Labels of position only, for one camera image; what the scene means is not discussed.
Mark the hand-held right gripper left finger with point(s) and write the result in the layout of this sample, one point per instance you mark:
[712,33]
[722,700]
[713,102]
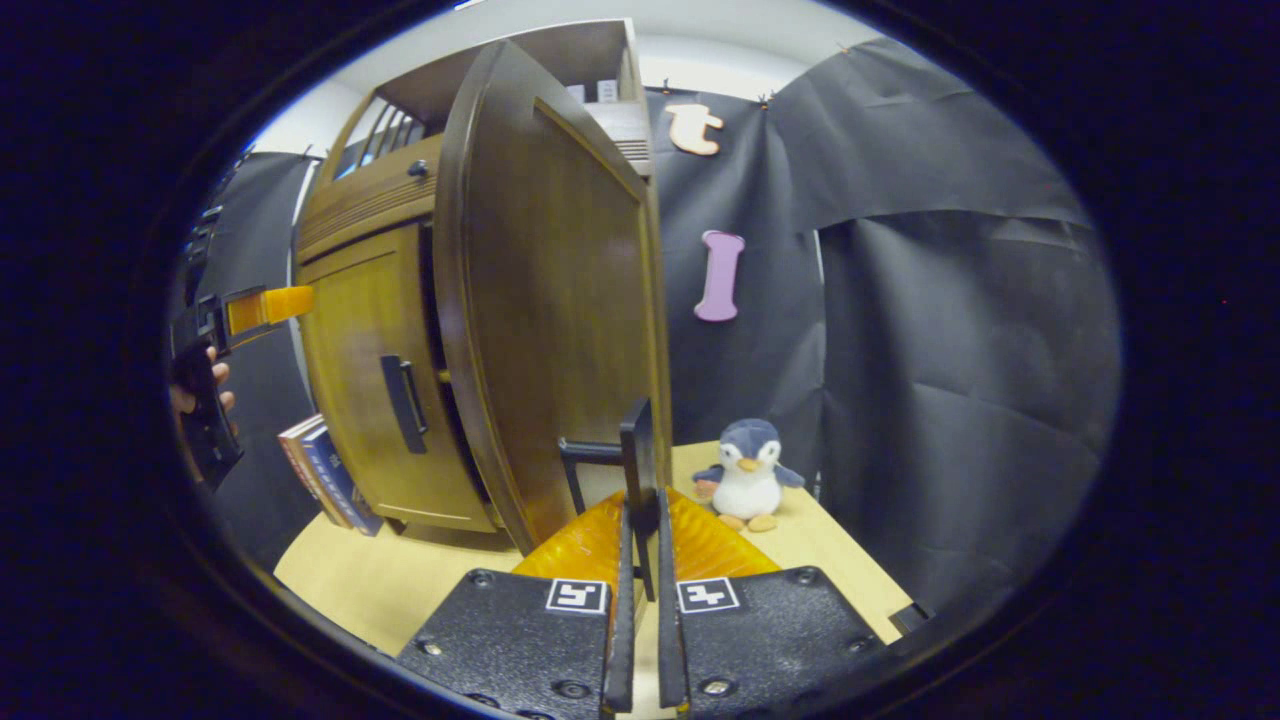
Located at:
[520,640]

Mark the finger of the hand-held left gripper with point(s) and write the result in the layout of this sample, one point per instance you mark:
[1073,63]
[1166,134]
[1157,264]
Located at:
[270,305]

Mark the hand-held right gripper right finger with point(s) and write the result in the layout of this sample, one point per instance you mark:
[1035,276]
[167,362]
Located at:
[770,640]

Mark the wooden shoe cabinet door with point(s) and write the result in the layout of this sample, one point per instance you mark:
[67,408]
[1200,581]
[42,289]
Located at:
[550,300]
[360,380]

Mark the wooden double-door shoe cabinet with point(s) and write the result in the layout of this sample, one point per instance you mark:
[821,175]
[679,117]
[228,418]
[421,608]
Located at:
[570,50]

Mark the blue book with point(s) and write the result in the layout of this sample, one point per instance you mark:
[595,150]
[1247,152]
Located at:
[340,480]

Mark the grey white penguin plush toy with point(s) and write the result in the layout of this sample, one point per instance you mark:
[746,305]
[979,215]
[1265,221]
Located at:
[748,480]

